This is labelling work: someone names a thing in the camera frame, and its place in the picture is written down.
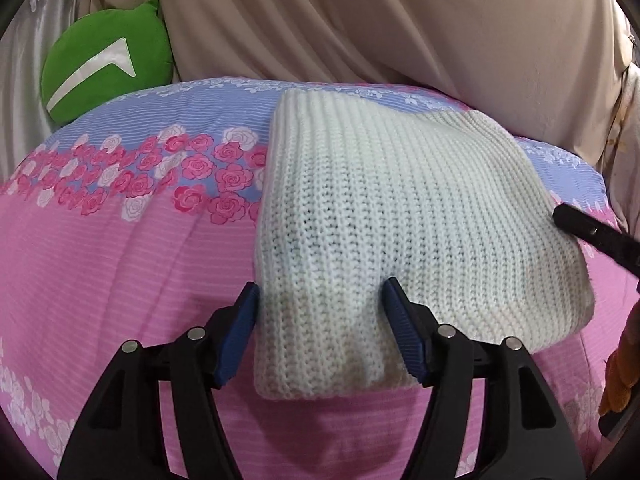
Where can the white satin curtain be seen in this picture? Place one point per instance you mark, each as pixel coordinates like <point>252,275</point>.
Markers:
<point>25,85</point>

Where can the beige draped cloth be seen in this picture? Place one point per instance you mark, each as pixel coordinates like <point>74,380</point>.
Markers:
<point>400,20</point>

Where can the orange brown fuzzy cloth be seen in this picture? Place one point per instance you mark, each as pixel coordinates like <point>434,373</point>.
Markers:
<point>625,370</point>

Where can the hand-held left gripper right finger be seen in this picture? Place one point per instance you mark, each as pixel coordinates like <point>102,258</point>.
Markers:
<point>405,335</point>

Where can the green cushion with white mark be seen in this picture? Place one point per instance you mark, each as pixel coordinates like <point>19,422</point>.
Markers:
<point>100,45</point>

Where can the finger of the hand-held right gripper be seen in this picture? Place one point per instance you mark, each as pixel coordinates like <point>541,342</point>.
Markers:
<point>595,234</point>

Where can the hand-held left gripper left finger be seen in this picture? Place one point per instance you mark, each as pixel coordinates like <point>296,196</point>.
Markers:
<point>240,330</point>

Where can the pink blue floral bedsheet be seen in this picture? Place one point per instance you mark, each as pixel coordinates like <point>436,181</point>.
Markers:
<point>125,260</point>

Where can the white red navy knit sweater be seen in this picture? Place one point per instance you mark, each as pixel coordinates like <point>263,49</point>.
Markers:
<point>400,200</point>

